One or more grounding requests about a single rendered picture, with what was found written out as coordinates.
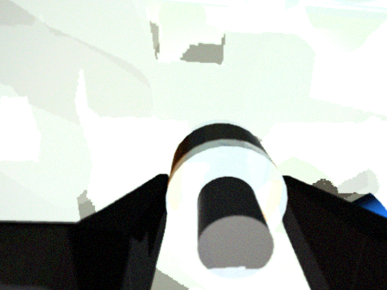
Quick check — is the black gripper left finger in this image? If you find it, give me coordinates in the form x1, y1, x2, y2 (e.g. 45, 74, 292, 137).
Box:
0, 173, 169, 290

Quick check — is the small jar with red label and blue lid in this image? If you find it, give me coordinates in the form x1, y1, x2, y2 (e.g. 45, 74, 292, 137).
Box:
281, 193, 387, 236

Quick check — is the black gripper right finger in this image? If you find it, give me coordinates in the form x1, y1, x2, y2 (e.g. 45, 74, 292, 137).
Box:
282, 175, 387, 290

